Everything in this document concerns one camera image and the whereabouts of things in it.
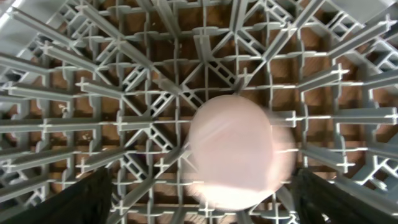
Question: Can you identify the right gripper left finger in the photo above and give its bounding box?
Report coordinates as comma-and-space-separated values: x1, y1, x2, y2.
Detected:
2, 167, 112, 224

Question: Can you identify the white cup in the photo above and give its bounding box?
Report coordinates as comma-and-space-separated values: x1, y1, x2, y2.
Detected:
188, 95, 295, 212

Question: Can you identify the grey dishwasher rack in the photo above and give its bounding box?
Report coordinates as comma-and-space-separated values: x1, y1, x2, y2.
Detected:
1, 0, 397, 223

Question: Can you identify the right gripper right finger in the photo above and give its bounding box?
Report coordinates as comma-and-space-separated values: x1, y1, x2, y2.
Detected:
292, 169, 397, 224

